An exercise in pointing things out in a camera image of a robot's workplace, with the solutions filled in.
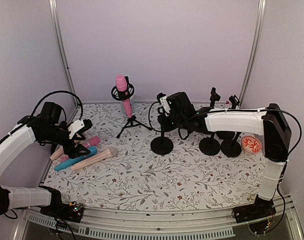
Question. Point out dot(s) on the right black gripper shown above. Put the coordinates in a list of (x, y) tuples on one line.
[(165, 125)]

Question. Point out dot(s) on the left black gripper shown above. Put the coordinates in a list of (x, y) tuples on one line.
[(74, 153)]

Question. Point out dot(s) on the beige microphone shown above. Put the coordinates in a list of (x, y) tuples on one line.
[(108, 153), (59, 154)]

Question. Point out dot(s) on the blue microphone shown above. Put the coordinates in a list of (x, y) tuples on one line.
[(69, 162)]

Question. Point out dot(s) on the black microphone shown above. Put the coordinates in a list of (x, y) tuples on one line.
[(53, 148)]

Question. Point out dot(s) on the round stand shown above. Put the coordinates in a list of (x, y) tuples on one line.
[(161, 145), (231, 147), (225, 135), (209, 145), (215, 97)]

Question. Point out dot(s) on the short pink microphone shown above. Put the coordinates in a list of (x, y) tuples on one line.
[(94, 141)]

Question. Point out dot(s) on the black tripod shock-mount stand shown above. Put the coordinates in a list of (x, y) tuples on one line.
[(131, 122)]

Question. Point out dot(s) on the tall pink microphone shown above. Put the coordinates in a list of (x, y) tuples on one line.
[(123, 85)]

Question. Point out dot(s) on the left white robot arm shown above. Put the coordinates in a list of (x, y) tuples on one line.
[(44, 128)]

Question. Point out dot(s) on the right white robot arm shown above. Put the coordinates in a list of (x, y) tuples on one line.
[(269, 122)]

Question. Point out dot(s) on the floral table mat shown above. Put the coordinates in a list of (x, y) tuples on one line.
[(137, 179)]

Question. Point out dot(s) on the orange patterned small bowl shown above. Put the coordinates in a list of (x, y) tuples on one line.
[(251, 144)]

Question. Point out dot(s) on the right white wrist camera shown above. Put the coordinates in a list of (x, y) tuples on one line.
[(162, 100)]

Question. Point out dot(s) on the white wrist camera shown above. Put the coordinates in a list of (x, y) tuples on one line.
[(79, 126), (162, 100)]

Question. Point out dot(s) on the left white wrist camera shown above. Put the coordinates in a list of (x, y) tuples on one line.
[(79, 126)]

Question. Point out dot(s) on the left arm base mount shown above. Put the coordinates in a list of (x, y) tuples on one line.
[(72, 211)]

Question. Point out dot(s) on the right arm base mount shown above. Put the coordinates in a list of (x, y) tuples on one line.
[(259, 209)]

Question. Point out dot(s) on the left aluminium frame post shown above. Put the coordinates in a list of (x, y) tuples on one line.
[(60, 44)]

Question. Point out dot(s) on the aluminium frame post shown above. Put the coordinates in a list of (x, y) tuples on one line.
[(60, 44), (254, 49)]

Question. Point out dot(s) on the right aluminium frame post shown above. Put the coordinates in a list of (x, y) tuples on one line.
[(254, 49)]

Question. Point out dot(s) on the front aluminium rail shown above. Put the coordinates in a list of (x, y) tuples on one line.
[(206, 224)]

